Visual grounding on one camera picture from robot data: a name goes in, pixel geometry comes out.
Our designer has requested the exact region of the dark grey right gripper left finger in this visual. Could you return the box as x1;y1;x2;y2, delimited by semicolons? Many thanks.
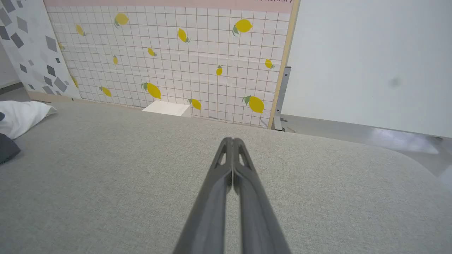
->
173;138;234;254

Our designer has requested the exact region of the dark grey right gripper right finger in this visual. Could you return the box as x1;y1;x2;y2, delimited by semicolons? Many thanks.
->
233;138;292;254

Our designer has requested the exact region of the white and black shirt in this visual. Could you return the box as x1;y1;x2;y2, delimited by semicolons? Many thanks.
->
0;101;57;165

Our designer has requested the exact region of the grey fabric sofa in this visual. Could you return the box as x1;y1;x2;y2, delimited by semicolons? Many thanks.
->
0;101;452;254

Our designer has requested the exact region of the white rectangular box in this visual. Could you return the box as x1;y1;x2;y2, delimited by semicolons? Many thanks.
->
142;101;191;118

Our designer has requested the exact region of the grey metal panel support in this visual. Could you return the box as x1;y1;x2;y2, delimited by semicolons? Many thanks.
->
272;66;296;133

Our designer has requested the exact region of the terrazzo pattern panel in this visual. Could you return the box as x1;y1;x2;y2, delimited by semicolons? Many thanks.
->
0;0;82;102

